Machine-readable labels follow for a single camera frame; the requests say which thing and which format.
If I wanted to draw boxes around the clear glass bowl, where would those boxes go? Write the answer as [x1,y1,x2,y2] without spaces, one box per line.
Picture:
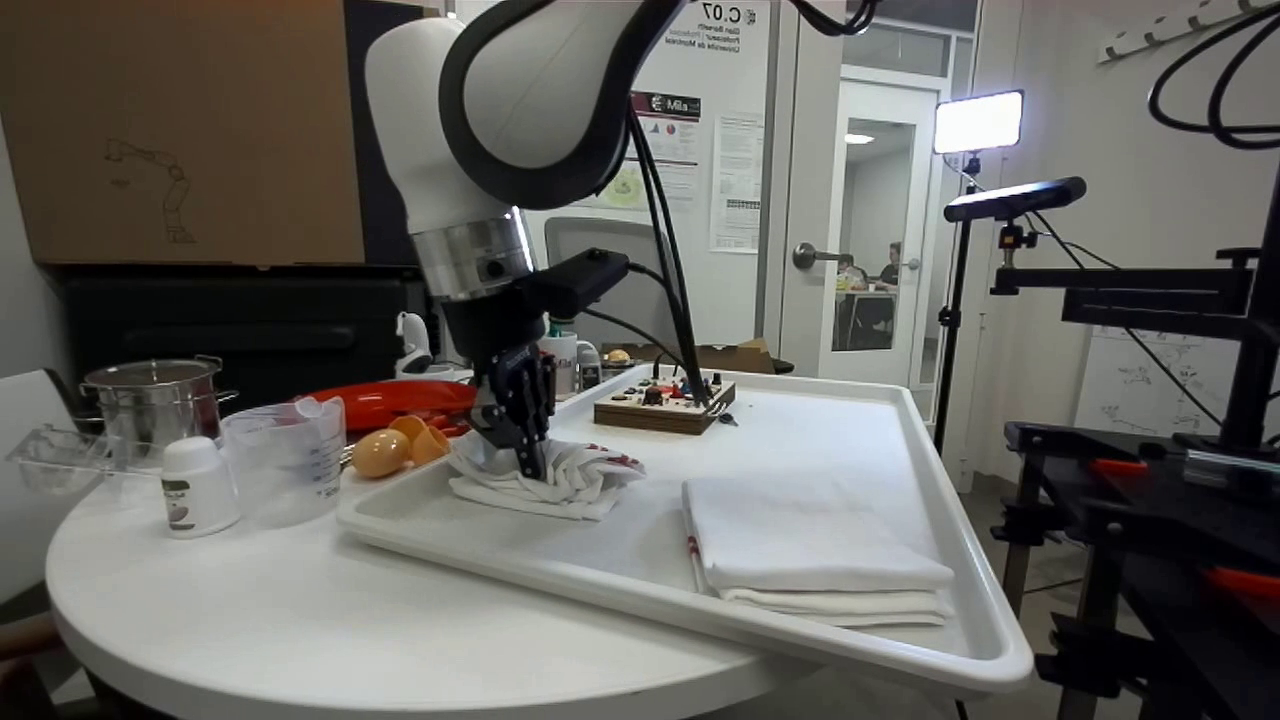
[4,420,116,500]

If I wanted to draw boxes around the small white bottle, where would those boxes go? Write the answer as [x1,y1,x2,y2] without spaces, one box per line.
[156,430,241,539]

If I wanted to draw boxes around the black camera bar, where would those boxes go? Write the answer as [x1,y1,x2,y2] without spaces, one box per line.
[938,170,1091,227]

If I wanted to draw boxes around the white plastic tray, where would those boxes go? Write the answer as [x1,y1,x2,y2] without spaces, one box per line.
[333,362,1040,697]

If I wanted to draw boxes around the black cabinet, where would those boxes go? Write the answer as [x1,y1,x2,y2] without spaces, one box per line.
[51,261,430,404]

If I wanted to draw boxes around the white towel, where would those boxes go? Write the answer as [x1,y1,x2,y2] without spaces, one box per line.
[674,473,960,633]

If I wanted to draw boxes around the black metal frame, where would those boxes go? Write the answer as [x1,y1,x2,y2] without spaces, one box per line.
[992,170,1280,720]

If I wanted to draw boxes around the wall coat hooks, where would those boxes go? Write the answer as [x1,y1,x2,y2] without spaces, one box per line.
[1094,0,1263,67]

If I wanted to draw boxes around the red striped white cloth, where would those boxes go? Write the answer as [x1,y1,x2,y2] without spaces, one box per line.
[443,434,646,525]

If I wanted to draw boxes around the black tripod stand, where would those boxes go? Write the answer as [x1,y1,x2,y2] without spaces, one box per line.
[927,216,981,455]

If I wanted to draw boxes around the black looped cable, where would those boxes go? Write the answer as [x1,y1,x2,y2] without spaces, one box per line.
[1143,0,1280,153]

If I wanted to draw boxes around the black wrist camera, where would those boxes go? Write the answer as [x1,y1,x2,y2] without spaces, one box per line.
[528,243,634,322]

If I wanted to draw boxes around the white glass door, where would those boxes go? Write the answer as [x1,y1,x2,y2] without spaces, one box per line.
[791,74,942,390]

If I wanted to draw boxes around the red bowl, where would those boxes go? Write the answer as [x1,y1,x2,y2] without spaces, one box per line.
[309,374,481,440]

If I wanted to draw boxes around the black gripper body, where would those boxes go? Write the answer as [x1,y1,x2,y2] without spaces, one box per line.
[435,278,550,373]

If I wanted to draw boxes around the orange fruit piece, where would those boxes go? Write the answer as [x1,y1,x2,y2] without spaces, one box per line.
[393,413,454,468]

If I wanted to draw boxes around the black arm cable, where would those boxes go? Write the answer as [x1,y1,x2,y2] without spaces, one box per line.
[573,116,720,406]

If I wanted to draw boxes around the bright light panel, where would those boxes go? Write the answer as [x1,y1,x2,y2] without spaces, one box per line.
[930,86,1026,154]

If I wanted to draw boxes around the wooden block with electronics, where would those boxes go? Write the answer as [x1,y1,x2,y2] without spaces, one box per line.
[591,366,741,434]

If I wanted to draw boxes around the clear plastic measuring cup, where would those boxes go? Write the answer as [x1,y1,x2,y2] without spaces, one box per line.
[216,390,350,529]

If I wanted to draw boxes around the bread roll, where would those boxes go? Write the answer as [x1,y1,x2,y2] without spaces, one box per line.
[347,425,416,484]

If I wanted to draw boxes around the cardboard box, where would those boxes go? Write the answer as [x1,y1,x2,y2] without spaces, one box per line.
[0,0,368,273]

